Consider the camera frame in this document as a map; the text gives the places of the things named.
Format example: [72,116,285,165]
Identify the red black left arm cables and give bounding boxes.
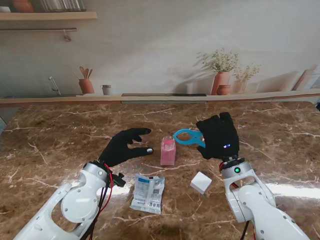
[83,163,113,240]

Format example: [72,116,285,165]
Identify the red black arm cables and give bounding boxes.
[219,162,258,240]
[83,163,113,240]

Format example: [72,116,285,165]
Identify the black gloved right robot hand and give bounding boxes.
[195,111,240,161]

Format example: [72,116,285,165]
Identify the metal faucet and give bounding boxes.
[48,76,62,96]

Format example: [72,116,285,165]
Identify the terracotta vase with flowers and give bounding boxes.
[199,48,240,96]

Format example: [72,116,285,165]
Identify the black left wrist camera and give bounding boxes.
[109,172,126,188]

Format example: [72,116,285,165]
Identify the small round terracotta pot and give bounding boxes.
[216,84,232,96]

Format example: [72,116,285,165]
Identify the terracotta jar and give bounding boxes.
[12,0,35,13]

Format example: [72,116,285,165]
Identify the pale vase with flowers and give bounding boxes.
[232,65,261,95]

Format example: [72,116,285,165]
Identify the pink seasoning bottle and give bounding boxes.
[160,135,177,167]

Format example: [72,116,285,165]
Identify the blue plastic bag clip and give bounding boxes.
[173,127,207,149]

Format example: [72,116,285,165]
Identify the white square bottle cap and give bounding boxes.
[189,171,213,195]

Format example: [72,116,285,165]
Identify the red black right arm cables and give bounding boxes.
[219,162,258,240]

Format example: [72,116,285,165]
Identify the wooden wall shelf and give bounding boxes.
[0,11,98,23]

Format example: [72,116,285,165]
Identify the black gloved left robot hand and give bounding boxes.
[98,128,154,168]

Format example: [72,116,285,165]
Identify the metal hanging rail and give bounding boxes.
[0,27,78,42]

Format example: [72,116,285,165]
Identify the terracotta utensil pot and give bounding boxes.
[78,66,95,95]

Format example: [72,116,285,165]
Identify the row of glass jars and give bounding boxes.
[39,0,86,13]

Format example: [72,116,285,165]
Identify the blue white seasoning bag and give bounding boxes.
[129,174,166,215]

